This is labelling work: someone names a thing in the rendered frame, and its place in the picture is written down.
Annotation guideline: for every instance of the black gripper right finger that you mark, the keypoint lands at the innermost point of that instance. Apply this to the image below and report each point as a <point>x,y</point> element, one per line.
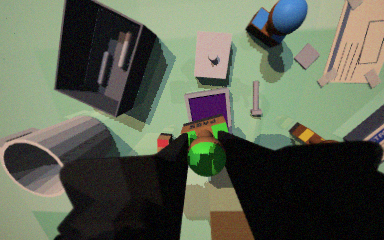
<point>264,179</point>

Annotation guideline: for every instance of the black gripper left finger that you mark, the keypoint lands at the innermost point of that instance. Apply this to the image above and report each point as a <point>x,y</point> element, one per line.
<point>160,178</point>

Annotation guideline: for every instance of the rubber stamp with red handle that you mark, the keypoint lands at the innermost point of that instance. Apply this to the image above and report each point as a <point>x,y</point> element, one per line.
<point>163,140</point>

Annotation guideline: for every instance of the peach paper card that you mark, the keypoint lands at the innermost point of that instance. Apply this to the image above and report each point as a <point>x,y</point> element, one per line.
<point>357,51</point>

